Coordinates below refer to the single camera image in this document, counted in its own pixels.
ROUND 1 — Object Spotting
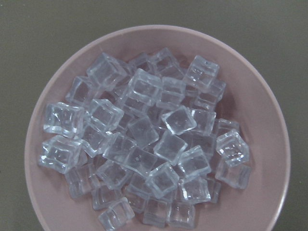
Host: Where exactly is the pink bowl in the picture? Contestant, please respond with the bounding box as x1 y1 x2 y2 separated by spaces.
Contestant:
25 25 291 231

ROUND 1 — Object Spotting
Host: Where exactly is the pile of clear ice cubes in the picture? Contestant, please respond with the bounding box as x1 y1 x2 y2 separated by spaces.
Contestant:
38 48 251 231

